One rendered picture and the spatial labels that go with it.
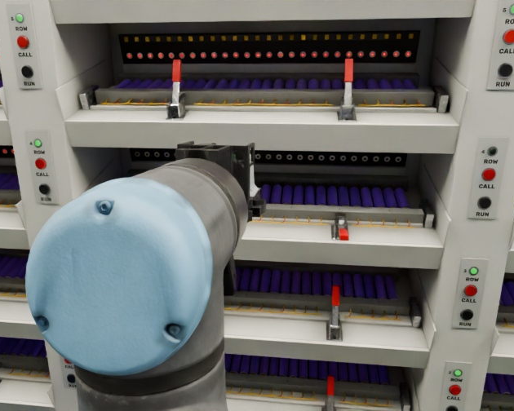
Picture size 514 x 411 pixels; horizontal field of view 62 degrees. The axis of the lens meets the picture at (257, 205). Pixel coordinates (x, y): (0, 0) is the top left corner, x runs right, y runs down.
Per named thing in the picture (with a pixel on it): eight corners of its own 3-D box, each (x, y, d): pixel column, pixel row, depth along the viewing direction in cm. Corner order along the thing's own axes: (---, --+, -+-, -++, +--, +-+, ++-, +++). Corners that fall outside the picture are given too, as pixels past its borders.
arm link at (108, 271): (19, 386, 21) (-7, 190, 19) (125, 288, 33) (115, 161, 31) (202, 400, 20) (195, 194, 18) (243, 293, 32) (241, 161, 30)
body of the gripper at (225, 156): (259, 142, 46) (241, 152, 35) (257, 218, 48) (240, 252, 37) (190, 140, 47) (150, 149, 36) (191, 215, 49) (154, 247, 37)
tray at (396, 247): (439, 269, 69) (451, 221, 64) (83, 252, 76) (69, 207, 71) (414, 203, 86) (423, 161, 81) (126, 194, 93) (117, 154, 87)
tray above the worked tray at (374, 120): (454, 154, 63) (476, 59, 56) (70, 147, 70) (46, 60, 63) (424, 108, 80) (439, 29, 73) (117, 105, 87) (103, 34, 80)
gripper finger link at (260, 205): (272, 191, 52) (258, 205, 43) (272, 203, 52) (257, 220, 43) (234, 188, 52) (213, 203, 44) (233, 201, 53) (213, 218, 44)
